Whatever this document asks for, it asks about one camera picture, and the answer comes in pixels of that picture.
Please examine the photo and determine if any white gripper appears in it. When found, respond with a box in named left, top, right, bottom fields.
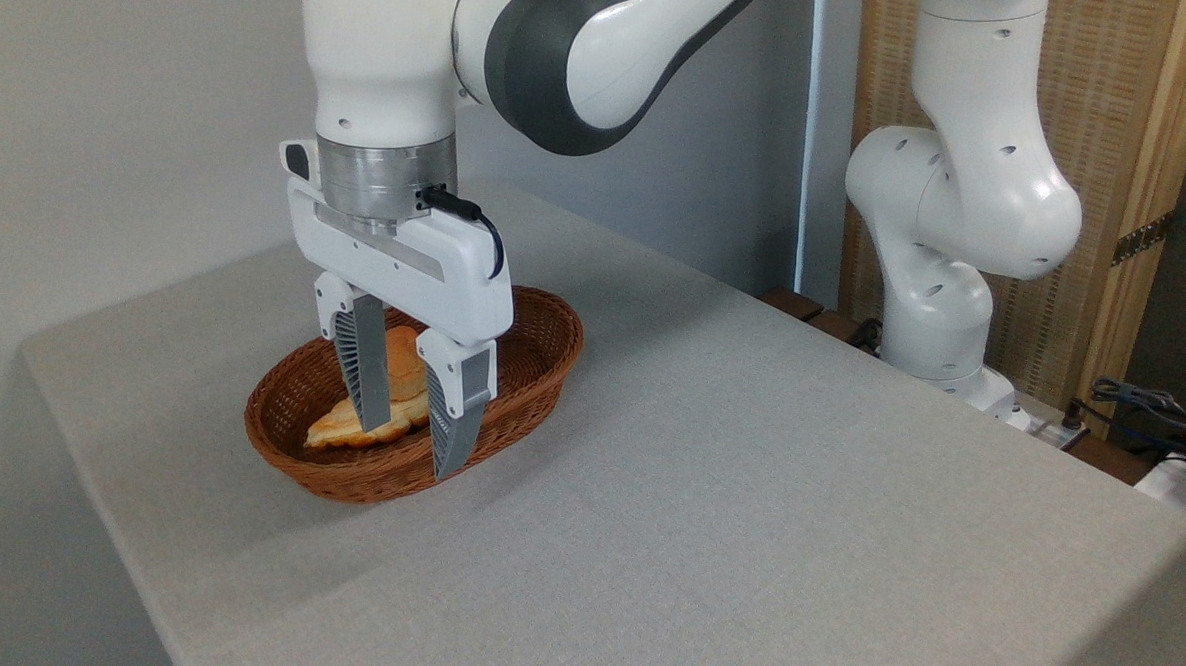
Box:
left=266, top=138, right=523, bottom=485

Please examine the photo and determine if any round golden bread bun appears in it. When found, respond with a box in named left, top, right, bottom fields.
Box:
left=381, top=325, right=432, bottom=405

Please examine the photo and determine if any leaf-shaped flat bread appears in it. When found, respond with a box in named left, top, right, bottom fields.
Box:
left=305, top=391, right=432, bottom=456

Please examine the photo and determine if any brown woven wicker basket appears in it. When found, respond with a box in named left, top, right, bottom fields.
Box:
left=240, top=274, right=588, bottom=516

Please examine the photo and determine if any grey partition board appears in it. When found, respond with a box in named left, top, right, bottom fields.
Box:
left=449, top=0, right=820, bottom=299

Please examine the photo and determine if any metal screen hinge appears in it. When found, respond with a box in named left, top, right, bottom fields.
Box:
left=1110, top=209, right=1176, bottom=270

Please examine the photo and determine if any wooden folding screen panel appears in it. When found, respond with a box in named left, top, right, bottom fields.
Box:
left=834, top=0, right=1186, bottom=441

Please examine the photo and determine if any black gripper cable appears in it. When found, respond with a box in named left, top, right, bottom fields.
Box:
left=416, top=183, right=509, bottom=282

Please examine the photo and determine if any white partition post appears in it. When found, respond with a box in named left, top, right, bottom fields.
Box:
left=794, top=0, right=865, bottom=311

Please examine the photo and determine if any black and blue cable bundle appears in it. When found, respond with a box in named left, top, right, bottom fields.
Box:
left=1086, top=376, right=1186, bottom=470

